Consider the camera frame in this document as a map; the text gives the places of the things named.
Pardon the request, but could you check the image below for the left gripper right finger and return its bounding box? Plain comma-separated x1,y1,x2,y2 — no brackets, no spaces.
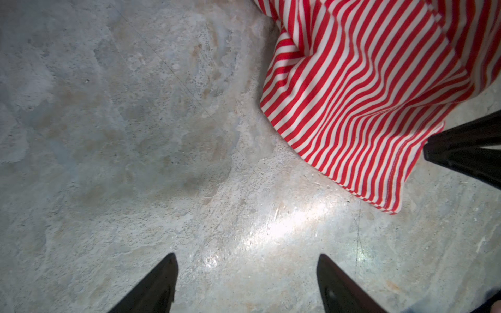
317,254,387,313

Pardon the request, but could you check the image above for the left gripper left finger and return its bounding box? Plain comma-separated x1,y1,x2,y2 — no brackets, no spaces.
109,253,179,313

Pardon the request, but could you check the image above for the red white striped tank top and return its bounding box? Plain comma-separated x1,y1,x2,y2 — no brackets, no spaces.
257,1,500,214

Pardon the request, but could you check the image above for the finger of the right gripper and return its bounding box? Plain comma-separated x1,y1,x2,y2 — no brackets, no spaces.
423,111,500,189

